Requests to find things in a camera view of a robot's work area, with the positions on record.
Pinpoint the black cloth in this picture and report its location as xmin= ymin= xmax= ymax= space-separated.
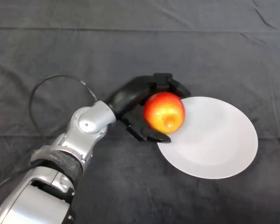
xmin=0 ymin=0 xmax=280 ymax=224

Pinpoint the white round plate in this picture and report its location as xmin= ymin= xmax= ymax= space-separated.
xmin=156 ymin=96 xmax=259 ymax=180

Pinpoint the red yellow apple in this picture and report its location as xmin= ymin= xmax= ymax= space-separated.
xmin=142 ymin=91 xmax=186 ymax=134

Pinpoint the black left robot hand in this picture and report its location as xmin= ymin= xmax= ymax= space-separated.
xmin=104 ymin=73 xmax=191 ymax=143

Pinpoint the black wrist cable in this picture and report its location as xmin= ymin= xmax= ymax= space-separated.
xmin=0 ymin=75 xmax=98 ymax=206

